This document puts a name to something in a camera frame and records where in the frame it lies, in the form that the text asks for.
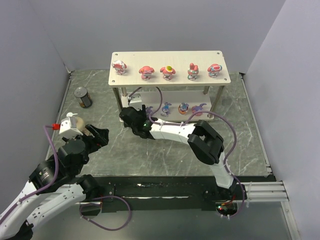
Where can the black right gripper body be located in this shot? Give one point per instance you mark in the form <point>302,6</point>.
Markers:
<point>129,116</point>

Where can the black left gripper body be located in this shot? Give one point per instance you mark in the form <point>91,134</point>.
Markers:
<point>97,136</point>

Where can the purple white toy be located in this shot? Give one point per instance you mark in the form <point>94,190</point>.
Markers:
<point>165,110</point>

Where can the orange base purple toy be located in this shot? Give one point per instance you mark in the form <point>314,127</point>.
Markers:
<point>183,108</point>

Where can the pink white toy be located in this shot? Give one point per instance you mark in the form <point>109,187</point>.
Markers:
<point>119,66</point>

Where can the pink toy yellow hat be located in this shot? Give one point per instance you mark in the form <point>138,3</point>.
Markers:
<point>168,72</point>

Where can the pink purple toy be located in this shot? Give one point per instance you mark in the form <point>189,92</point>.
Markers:
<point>196,109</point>

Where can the red bunny ear toy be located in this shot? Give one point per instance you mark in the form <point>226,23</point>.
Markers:
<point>193,71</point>

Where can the pink blue goggles toy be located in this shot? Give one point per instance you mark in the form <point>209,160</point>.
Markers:
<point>214,70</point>

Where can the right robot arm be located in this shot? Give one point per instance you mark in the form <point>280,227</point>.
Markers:
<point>206,143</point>

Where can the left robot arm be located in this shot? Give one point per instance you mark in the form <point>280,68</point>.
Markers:
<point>26,213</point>

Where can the white two-tier shelf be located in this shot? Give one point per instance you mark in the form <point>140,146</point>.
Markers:
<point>179,89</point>

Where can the beige pump lotion bottle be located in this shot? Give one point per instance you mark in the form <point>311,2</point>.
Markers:
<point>78,121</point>

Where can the dark soda can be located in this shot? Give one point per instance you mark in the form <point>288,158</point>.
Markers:
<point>82,96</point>

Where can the black front base bar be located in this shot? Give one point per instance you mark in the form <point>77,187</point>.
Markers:
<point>143,193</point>

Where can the small electronics board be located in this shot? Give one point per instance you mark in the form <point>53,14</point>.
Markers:
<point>226,208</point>

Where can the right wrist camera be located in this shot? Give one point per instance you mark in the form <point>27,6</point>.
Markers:
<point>135,101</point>

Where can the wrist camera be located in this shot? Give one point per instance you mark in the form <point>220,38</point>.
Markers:
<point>67,128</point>
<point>135,101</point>

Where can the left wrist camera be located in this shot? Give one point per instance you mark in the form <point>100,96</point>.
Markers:
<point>67,128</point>

